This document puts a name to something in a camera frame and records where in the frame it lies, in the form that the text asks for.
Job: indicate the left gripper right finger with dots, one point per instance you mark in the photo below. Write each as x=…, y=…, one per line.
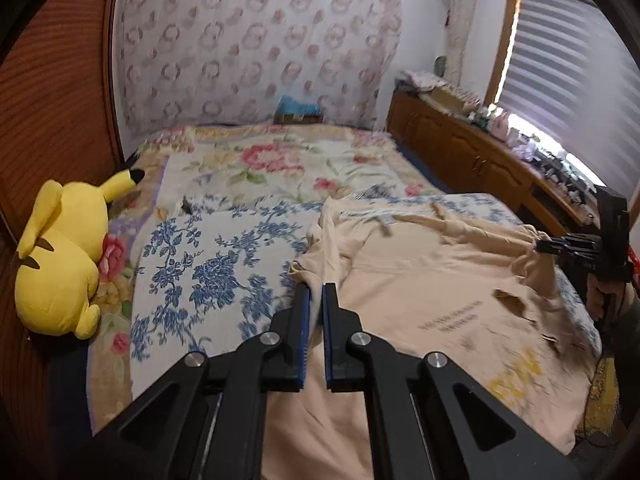
x=427, y=418

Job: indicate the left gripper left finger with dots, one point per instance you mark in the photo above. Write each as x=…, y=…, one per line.
x=205, y=417

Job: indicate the beige printed t-shirt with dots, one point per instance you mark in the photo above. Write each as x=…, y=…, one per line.
x=426, y=278

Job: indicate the person's right hand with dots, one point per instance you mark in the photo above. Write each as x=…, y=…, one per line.
x=612, y=305

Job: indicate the blue floral white bedsheet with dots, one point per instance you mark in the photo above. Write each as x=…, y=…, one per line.
x=209, y=280

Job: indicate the pink bottle on cabinet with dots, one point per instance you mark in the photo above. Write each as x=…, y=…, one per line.
x=500, y=126

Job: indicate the wooden sideboard cabinet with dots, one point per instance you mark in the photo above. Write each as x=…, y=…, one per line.
x=465, y=159

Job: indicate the zebra roller window blind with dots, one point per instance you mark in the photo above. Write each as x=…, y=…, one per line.
x=570, y=75

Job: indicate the yellow Pikachu plush toy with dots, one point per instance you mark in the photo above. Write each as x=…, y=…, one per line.
x=65, y=251

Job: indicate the cardboard box on cabinet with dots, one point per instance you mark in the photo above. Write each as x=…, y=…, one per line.
x=452, y=102

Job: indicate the folded patterned cloth stack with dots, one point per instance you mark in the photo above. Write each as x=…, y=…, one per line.
x=421, y=81

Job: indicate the rose pattern fleece blanket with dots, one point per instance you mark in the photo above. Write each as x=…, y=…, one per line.
x=299, y=164

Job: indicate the cream side window curtain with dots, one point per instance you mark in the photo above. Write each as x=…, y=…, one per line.
x=460, y=17

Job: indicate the blue item on box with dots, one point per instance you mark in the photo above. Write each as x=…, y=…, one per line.
x=292, y=112

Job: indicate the brown louvered wardrobe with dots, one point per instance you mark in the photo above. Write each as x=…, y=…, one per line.
x=57, y=122

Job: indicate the circle pattern sheer curtain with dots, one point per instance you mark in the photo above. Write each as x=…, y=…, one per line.
x=201, y=62

